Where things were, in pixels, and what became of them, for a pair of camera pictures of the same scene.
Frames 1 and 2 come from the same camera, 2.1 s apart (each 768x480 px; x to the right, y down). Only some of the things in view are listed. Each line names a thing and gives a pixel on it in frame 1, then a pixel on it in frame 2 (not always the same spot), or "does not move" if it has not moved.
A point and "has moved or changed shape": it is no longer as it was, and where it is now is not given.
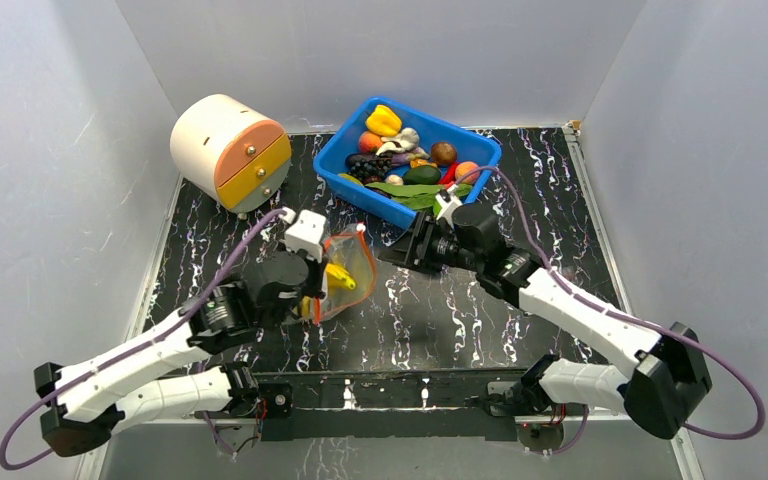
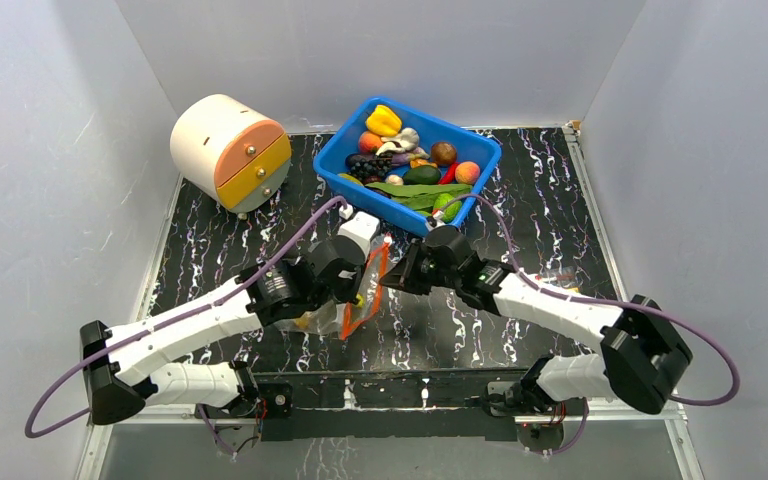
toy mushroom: (394, 180) does not move
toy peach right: (465, 168) does not move
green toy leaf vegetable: (415, 197) does not move
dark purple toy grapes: (368, 170) does not move
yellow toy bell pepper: (383, 121) does not move
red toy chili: (449, 178) does not move
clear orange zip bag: (349, 274) has moved or changed shape
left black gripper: (318, 268) → (350, 295)
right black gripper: (414, 240) → (412, 269)
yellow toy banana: (336, 277) has moved or changed shape
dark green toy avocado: (421, 174) does not move
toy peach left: (369, 142) does not move
